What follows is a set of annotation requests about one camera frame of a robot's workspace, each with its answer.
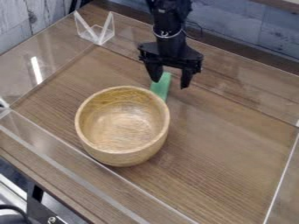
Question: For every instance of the clear acrylic corner bracket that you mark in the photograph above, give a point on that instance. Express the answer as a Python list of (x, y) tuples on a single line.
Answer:
[(97, 34)]

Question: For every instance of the black table leg frame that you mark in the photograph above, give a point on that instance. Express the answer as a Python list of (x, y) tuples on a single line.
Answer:
[(38, 211)]

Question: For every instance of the green rectangular stick block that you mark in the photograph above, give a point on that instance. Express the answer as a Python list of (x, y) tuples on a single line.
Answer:
[(161, 87)]

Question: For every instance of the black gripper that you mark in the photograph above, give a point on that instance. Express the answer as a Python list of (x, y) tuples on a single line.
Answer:
[(170, 51)]

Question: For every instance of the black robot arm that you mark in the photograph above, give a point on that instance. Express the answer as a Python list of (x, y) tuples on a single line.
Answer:
[(170, 15)]

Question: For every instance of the round wooden bowl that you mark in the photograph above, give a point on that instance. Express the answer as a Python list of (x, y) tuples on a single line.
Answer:
[(122, 123)]

